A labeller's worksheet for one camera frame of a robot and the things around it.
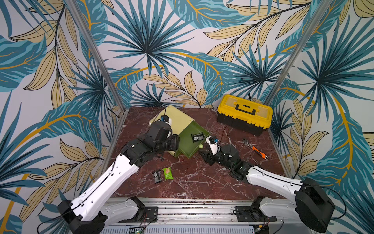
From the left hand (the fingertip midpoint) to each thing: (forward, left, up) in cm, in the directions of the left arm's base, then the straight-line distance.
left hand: (175, 142), depth 68 cm
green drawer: (+5, -6, -14) cm, 16 cm away
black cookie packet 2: (-7, +11, -26) cm, 29 cm away
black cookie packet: (+11, -11, -12) cm, 20 cm away
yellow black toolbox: (+27, -48, -12) cm, 57 cm away
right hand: (+4, -14, -12) cm, 19 cm away
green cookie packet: (-5, +5, -26) cm, 28 cm away
